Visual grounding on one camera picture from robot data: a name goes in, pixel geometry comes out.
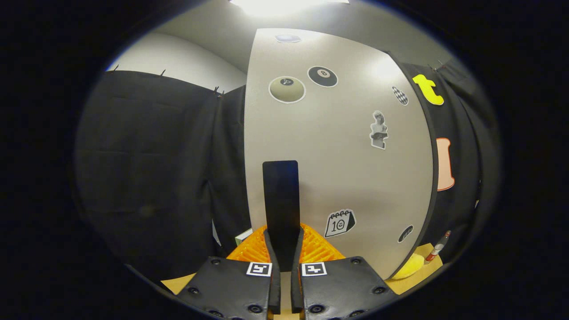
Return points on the black backdrop cloth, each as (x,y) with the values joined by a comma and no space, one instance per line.
(146,178)

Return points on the beige shoe cabinet door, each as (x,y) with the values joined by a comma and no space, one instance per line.
(338,155)

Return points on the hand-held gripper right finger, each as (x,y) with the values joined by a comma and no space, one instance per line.
(296,284)

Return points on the red and white small bottle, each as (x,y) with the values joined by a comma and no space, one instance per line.
(438,246)

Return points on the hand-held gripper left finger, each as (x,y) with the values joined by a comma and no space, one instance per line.
(275,284)

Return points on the yellow bun toy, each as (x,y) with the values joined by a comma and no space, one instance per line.
(411,266)

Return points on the large ceiling light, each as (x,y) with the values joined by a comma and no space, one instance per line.
(284,4)

